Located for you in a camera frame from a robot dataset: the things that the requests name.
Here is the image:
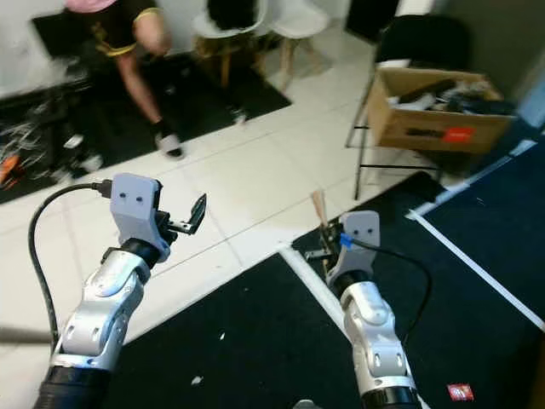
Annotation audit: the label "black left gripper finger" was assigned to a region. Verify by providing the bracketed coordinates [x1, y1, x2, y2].
[172, 193, 208, 233]

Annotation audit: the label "wooden stick trash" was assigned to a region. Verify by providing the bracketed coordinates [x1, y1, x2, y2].
[311, 189, 334, 278]

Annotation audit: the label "black white-lined floor mat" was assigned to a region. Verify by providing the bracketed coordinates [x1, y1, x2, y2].
[128, 141, 545, 409]

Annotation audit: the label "plain black floor mat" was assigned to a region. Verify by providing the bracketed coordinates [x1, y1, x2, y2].
[0, 53, 295, 205]

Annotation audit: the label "metal parts clutter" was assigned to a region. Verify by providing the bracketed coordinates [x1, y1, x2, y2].
[0, 102, 107, 193]

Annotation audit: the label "cardboard box red label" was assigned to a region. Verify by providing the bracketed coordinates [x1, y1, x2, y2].
[364, 66, 517, 155]

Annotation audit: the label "white chair wooden legs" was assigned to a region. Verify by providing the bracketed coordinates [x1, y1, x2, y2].
[192, 0, 273, 88]
[268, 0, 333, 79]

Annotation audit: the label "person in black shorts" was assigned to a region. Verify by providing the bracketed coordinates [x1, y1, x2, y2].
[64, 0, 188, 160]

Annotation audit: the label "red wrapper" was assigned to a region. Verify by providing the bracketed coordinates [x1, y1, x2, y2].
[447, 383, 475, 403]

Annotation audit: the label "black garment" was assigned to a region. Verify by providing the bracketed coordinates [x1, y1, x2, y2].
[209, 0, 261, 32]

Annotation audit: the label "black flat bag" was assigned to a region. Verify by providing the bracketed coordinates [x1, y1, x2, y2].
[34, 12, 88, 62]

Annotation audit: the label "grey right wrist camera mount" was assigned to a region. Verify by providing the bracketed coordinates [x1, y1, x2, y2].
[336, 210, 382, 278]

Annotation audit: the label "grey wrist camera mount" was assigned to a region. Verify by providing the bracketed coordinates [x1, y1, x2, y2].
[111, 173, 175, 250]
[336, 210, 382, 278]

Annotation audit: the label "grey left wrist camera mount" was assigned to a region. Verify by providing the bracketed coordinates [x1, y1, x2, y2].
[111, 173, 175, 250]

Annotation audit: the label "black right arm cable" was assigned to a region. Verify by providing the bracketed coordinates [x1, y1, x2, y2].
[341, 234, 433, 346]

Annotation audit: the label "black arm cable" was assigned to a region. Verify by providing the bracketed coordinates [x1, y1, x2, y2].
[27, 181, 114, 352]
[341, 234, 433, 346]

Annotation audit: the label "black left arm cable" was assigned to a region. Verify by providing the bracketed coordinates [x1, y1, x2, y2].
[27, 181, 114, 352]

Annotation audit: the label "black metal frame chair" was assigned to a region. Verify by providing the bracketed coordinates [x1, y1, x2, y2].
[345, 14, 479, 202]

